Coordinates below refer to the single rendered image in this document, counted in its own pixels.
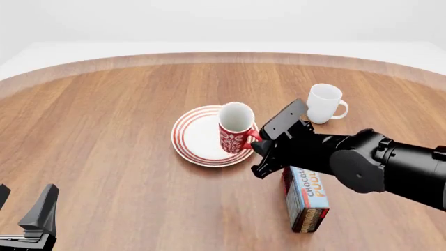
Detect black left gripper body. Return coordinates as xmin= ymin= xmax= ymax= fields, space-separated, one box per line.
xmin=0 ymin=229 xmax=57 ymax=251

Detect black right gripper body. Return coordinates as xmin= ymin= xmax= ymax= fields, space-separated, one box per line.
xmin=250 ymin=132 xmax=316 ymax=180

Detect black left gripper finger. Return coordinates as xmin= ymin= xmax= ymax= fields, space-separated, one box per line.
xmin=17 ymin=183 xmax=60 ymax=236
xmin=0 ymin=183 xmax=12 ymax=211

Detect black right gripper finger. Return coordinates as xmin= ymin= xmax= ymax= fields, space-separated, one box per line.
xmin=251 ymin=139 xmax=273 ymax=158

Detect red patterned mug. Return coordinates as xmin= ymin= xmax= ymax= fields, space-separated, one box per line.
xmin=217 ymin=102 xmax=263 ymax=155

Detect white plate with red rings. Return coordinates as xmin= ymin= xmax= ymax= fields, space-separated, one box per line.
xmin=171 ymin=105 xmax=261 ymax=168

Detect plain white mug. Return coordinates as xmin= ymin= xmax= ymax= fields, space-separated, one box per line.
xmin=306 ymin=83 xmax=350 ymax=126

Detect chocolate pudding box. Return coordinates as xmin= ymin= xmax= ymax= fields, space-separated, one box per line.
xmin=281 ymin=165 xmax=330 ymax=234

